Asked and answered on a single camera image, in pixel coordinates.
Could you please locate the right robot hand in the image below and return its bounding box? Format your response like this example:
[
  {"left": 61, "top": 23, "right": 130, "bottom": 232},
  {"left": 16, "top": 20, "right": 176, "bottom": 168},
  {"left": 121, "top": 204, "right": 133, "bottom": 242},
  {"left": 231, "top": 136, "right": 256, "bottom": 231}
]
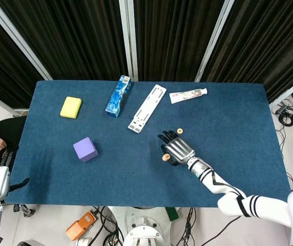
[{"left": 157, "top": 130, "right": 196, "bottom": 167}]

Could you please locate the metal table foot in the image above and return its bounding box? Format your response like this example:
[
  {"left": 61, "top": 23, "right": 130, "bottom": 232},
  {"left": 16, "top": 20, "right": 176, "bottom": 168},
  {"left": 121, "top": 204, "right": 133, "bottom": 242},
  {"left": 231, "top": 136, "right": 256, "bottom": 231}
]
[{"left": 13, "top": 203, "right": 36, "bottom": 218}]

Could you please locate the blue table cloth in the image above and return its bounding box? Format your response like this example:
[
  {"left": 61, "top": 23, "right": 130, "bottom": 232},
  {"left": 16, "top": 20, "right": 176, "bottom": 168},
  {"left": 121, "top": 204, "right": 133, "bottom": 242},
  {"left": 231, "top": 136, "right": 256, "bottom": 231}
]
[{"left": 4, "top": 80, "right": 292, "bottom": 208}]

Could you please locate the person black clothing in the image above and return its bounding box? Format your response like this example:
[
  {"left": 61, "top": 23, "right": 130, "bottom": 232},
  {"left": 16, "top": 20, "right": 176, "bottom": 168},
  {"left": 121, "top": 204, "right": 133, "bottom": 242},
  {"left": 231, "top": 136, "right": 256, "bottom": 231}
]
[{"left": 0, "top": 115, "right": 27, "bottom": 165}]

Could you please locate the white toothpaste tube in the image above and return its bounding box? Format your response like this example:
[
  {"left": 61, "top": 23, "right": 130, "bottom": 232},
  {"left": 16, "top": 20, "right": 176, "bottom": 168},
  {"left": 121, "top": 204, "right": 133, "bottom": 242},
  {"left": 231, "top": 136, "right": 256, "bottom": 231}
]
[{"left": 169, "top": 88, "right": 208, "bottom": 105}]

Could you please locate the dark green block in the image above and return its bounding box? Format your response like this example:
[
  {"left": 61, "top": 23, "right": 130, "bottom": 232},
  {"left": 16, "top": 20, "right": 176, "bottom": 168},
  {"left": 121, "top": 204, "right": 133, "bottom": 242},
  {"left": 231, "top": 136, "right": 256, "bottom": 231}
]
[{"left": 164, "top": 207, "right": 179, "bottom": 221}]

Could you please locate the grey metal object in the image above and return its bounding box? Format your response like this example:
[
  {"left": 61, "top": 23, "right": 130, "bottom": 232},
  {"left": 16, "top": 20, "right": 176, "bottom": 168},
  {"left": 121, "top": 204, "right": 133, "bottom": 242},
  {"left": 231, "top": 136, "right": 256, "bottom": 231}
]
[{"left": 16, "top": 240, "right": 45, "bottom": 246}]

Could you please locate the blue toothpaste box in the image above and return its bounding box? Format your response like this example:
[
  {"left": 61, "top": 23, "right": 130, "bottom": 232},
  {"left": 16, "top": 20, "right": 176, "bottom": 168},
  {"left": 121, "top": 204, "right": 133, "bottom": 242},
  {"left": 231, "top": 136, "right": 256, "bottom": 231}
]
[{"left": 105, "top": 75, "right": 132, "bottom": 118}]

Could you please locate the white robot torso base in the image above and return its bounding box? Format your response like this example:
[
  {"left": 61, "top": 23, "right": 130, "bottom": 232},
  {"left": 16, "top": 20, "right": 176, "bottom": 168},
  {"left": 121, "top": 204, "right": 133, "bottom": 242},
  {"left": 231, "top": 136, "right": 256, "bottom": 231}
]
[{"left": 109, "top": 206, "right": 174, "bottom": 246}]

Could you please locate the purple foam cube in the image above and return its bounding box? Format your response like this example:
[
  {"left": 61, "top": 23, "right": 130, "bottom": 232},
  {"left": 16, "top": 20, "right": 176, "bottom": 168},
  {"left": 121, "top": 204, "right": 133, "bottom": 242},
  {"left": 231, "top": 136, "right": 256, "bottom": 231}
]
[{"left": 73, "top": 137, "right": 99, "bottom": 163}]

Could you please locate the orange handheld device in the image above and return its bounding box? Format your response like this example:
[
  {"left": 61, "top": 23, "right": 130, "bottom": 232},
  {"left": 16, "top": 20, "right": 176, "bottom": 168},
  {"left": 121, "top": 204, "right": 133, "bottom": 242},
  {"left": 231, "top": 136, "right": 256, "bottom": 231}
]
[{"left": 65, "top": 210, "right": 98, "bottom": 241}]

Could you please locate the yellow sponge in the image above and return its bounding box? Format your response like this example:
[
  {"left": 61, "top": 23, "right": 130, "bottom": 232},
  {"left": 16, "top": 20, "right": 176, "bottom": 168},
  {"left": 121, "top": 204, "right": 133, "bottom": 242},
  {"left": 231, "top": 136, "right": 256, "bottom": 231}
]
[{"left": 59, "top": 96, "right": 82, "bottom": 119}]

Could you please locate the white cylinder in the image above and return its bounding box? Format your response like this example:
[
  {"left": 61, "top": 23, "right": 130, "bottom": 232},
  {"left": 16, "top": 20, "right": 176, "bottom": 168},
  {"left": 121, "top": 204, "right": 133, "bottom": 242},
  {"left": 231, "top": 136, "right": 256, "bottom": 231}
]
[{"left": 76, "top": 237, "right": 93, "bottom": 246}]

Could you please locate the black pleated curtain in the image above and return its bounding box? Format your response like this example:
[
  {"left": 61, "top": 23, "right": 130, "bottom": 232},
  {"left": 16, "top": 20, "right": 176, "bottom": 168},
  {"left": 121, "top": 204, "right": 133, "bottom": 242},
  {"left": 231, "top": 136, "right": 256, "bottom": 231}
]
[
  {"left": 0, "top": 0, "right": 129, "bottom": 80},
  {"left": 133, "top": 0, "right": 225, "bottom": 83},
  {"left": 0, "top": 5, "right": 45, "bottom": 110},
  {"left": 200, "top": 0, "right": 293, "bottom": 104}
]

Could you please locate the white plastic bracket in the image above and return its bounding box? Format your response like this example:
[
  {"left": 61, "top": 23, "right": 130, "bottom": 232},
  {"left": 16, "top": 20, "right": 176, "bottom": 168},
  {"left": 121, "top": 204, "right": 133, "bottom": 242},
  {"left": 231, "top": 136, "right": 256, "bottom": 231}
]
[{"left": 128, "top": 84, "right": 168, "bottom": 134}]

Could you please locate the black floor cable bundle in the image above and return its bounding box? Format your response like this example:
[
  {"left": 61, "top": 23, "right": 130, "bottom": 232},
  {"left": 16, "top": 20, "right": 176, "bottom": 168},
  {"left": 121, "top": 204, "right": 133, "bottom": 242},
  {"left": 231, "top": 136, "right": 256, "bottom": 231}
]
[
  {"left": 271, "top": 98, "right": 293, "bottom": 134},
  {"left": 91, "top": 206, "right": 124, "bottom": 246},
  {"left": 176, "top": 207, "right": 197, "bottom": 246}
]

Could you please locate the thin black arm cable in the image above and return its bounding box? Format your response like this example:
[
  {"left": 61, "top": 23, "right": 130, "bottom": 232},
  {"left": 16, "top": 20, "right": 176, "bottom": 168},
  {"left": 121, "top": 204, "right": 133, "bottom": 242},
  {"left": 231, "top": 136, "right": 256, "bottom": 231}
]
[{"left": 200, "top": 215, "right": 242, "bottom": 246}]

